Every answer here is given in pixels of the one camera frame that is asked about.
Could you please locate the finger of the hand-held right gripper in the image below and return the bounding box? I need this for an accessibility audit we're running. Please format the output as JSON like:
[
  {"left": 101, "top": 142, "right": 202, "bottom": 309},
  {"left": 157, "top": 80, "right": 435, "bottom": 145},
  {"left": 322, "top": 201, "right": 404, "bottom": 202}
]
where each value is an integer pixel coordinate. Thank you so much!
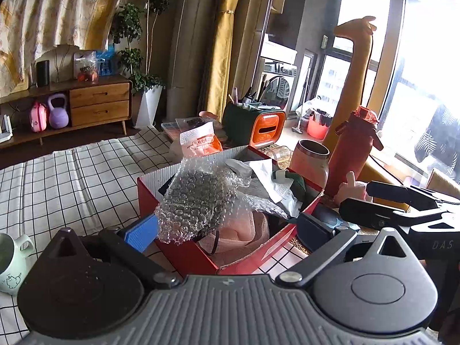
[
  {"left": 367, "top": 181, "right": 442, "bottom": 206},
  {"left": 339, "top": 198, "right": 447, "bottom": 229}
]

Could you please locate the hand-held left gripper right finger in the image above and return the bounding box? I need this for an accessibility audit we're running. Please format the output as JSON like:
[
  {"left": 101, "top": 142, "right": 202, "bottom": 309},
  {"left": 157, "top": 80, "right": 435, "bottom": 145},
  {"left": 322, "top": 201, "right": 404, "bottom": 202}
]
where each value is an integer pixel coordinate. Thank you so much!
[{"left": 274, "top": 213, "right": 417, "bottom": 289}]

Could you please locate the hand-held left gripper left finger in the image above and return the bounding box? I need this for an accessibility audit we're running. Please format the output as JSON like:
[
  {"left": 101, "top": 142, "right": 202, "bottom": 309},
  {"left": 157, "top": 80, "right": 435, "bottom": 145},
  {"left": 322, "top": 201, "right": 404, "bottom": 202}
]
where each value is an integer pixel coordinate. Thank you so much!
[{"left": 39, "top": 214, "right": 181, "bottom": 290}]

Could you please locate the red cardboard box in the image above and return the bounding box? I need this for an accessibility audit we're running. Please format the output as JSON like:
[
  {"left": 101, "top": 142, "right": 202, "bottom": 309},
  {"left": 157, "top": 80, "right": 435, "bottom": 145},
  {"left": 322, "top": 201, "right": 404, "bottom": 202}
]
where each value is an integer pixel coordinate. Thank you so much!
[{"left": 137, "top": 144, "right": 325, "bottom": 276}]

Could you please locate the bubble wrap sheet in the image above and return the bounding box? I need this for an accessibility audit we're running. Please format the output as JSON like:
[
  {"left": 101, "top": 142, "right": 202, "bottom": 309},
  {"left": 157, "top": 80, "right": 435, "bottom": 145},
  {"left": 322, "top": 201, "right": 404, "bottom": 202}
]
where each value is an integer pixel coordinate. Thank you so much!
[{"left": 154, "top": 157, "right": 285, "bottom": 246}]

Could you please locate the pink mesh bath pouf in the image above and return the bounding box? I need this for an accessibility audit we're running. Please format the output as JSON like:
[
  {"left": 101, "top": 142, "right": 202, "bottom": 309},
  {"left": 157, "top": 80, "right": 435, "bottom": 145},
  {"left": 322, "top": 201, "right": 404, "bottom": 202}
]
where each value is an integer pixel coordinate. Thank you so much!
[{"left": 197, "top": 209, "right": 271, "bottom": 256}]

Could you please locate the pink plush toy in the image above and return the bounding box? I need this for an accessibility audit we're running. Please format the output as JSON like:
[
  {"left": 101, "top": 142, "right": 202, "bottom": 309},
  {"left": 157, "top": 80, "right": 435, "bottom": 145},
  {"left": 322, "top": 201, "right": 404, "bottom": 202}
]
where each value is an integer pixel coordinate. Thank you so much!
[{"left": 334, "top": 170, "right": 368, "bottom": 202}]

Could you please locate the red water bottle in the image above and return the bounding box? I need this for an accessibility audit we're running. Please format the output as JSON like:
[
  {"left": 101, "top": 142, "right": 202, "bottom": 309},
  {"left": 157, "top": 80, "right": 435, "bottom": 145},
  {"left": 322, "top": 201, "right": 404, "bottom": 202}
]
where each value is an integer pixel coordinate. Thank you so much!
[{"left": 325, "top": 106, "right": 384, "bottom": 197}]

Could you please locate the pink metal tumbler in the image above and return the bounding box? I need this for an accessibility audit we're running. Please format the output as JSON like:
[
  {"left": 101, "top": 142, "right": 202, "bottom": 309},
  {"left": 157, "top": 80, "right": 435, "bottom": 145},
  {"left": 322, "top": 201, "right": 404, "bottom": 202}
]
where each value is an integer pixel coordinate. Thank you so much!
[{"left": 289, "top": 139, "right": 331, "bottom": 190}]

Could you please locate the clear glass jar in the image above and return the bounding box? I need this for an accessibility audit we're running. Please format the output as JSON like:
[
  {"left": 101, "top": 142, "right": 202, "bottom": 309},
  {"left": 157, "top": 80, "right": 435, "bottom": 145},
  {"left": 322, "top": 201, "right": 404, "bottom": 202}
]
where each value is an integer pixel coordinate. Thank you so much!
[{"left": 264, "top": 145, "right": 291, "bottom": 162}]

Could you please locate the black white checked tablecloth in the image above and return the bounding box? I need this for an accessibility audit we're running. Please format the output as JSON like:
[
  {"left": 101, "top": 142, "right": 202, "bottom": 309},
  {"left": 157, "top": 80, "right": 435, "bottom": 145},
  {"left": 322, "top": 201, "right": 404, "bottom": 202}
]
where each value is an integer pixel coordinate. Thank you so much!
[{"left": 0, "top": 126, "right": 314, "bottom": 333}]

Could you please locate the red bucket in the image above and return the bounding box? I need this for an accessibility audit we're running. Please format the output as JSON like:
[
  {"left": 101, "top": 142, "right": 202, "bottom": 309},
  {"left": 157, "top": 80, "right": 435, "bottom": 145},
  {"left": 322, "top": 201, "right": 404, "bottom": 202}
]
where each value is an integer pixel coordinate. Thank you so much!
[{"left": 308, "top": 109, "right": 333, "bottom": 140}]

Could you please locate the clear storage box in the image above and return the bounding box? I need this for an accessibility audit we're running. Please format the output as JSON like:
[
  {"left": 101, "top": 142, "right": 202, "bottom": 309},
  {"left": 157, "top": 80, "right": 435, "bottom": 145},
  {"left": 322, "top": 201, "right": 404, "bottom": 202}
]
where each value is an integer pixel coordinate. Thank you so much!
[{"left": 160, "top": 121, "right": 180, "bottom": 139}]

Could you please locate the orange white snack bag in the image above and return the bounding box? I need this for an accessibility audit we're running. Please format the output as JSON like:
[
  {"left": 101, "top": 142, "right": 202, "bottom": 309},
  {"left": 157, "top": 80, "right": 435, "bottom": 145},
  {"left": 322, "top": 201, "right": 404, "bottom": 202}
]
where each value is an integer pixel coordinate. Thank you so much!
[{"left": 178, "top": 121, "right": 224, "bottom": 159}]

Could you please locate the green orange desk organizer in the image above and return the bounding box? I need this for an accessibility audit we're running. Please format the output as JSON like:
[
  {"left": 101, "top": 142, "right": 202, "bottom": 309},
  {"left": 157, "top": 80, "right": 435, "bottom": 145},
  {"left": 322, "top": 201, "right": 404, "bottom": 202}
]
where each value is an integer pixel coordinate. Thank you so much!
[{"left": 221, "top": 100, "right": 287, "bottom": 147}]

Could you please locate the potted green tree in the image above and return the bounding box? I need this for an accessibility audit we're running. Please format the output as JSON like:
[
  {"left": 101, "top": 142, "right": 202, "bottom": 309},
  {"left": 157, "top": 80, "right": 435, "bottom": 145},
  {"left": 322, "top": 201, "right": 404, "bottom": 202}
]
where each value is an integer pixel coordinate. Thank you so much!
[{"left": 108, "top": 0, "right": 177, "bottom": 130}]

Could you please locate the pale green mug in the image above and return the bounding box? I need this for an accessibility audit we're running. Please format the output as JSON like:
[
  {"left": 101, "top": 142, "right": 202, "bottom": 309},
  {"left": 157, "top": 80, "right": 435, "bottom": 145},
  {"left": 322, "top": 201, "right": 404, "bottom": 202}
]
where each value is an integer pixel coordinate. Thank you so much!
[{"left": 0, "top": 233, "right": 35, "bottom": 296}]

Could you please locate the wooden television stand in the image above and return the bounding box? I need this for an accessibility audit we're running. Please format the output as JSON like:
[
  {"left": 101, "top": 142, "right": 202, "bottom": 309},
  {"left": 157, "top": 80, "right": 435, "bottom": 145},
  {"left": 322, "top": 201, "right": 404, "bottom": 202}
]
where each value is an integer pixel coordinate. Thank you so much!
[{"left": 0, "top": 74, "right": 133, "bottom": 150}]

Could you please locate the yellow giraffe plush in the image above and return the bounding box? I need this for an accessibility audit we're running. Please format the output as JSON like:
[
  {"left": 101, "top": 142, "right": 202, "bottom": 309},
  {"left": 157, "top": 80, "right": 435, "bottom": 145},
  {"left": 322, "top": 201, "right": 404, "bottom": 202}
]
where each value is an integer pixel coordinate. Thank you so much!
[{"left": 321, "top": 16, "right": 377, "bottom": 141}]

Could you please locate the purple kettlebell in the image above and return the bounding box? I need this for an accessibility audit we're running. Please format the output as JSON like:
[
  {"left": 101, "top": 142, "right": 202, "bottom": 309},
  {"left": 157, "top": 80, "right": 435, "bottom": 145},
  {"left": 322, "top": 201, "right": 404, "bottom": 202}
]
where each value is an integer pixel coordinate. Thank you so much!
[{"left": 47, "top": 93, "right": 69, "bottom": 129}]

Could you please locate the washing machine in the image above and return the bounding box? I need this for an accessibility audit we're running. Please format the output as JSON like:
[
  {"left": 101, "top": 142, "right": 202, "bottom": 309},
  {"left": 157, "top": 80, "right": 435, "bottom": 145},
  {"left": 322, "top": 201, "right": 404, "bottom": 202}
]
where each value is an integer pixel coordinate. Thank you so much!
[{"left": 258, "top": 57, "right": 298, "bottom": 111}]

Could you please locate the pink small backpack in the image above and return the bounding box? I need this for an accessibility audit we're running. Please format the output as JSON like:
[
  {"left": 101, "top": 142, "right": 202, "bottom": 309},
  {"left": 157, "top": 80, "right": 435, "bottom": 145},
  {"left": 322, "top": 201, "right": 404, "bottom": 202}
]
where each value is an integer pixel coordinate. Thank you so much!
[{"left": 29, "top": 101, "right": 49, "bottom": 133}]

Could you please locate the plastic bag of fruit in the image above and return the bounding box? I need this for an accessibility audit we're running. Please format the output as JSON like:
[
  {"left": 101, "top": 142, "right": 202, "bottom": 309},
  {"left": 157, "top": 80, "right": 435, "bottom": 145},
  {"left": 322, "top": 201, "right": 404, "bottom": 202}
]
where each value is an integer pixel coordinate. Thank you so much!
[{"left": 73, "top": 51, "right": 100, "bottom": 84}]

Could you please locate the black cylinder speaker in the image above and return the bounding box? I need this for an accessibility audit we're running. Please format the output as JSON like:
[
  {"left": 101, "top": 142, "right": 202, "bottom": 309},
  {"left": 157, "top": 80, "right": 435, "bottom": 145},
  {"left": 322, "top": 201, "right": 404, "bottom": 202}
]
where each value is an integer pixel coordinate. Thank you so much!
[{"left": 35, "top": 60, "right": 50, "bottom": 88}]

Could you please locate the standing air conditioner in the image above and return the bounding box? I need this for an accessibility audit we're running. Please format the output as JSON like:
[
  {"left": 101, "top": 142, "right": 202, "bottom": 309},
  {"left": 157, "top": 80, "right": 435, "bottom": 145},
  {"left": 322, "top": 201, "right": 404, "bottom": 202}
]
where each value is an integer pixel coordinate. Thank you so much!
[{"left": 166, "top": 0, "right": 224, "bottom": 123}]

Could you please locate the yellow curtain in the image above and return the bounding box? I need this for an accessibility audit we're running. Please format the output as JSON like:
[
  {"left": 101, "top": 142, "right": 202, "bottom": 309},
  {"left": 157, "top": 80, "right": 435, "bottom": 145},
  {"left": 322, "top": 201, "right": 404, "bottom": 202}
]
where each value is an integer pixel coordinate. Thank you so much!
[{"left": 206, "top": 0, "right": 249, "bottom": 120}]

